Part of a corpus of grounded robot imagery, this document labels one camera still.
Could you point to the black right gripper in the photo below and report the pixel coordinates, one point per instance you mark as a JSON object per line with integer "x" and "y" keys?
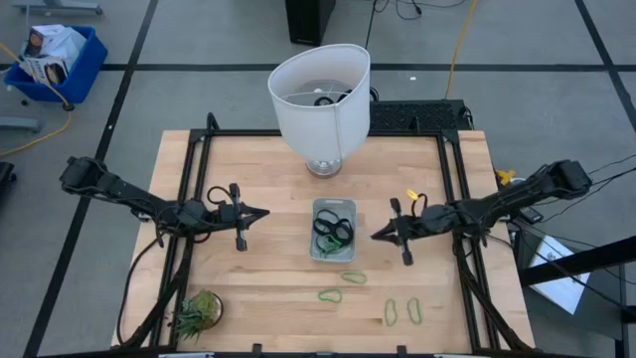
{"x": 415, "y": 226}

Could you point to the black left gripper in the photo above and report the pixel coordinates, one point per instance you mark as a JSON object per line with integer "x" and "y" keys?
{"x": 226, "y": 216}

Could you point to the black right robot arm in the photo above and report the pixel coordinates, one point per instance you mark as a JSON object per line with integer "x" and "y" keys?
{"x": 497, "y": 204}

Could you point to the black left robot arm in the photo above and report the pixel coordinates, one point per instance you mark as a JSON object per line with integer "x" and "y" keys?
{"x": 129, "y": 196}

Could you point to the clear plastic bin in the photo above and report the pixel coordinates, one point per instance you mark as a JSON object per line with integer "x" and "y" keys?
{"x": 348, "y": 206}

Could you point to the yellow tag on gripper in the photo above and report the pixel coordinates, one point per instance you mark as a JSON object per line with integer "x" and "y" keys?
{"x": 412, "y": 194}

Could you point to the small potted green succulent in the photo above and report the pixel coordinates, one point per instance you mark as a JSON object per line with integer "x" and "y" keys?
{"x": 199, "y": 313}

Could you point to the black table edge clamp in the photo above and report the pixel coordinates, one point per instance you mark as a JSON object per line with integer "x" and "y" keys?
{"x": 401, "y": 349}
{"x": 257, "y": 348}

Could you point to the white shade table lamp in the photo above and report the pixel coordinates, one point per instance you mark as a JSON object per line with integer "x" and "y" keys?
{"x": 318, "y": 119}

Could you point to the black perforated panel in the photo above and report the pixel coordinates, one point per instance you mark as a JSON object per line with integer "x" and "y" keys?
{"x": 417, "y": 115}

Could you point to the yellow plug connector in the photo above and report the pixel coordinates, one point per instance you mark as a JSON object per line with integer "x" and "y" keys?
{"x": 504, "y": 175}

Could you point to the black power brick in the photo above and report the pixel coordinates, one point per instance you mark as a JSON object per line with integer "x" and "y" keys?
{"x": 530, "y": 214}

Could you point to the white paper box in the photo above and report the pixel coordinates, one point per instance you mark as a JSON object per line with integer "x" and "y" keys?
{"x": 566, "y": 293}

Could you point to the black metal beam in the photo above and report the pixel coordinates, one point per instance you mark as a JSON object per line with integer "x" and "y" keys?
{"x": 581, "y": 259}

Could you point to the black cabinet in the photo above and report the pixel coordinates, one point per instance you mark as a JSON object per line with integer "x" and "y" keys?
{"x": 309, "y": 20}

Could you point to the blue plastic tote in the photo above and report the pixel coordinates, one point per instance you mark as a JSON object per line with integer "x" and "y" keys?
{"x": 82, "y": 74}

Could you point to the short grey stand foot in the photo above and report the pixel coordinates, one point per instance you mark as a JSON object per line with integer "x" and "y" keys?
{"x": 20, "y": 124}

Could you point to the small white printed box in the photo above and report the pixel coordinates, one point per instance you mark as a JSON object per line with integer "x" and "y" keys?
{"x": 42, "y": 69}

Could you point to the large white printed box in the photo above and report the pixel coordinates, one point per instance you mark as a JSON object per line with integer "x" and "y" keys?
{"x": 59, "y": 42}

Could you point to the long grey stand foot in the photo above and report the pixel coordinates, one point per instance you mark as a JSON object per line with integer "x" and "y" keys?
{"x": 57, "y": 7}

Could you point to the black metal table frame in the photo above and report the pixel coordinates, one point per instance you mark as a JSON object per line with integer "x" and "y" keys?
{"x": 238, "y": 132}

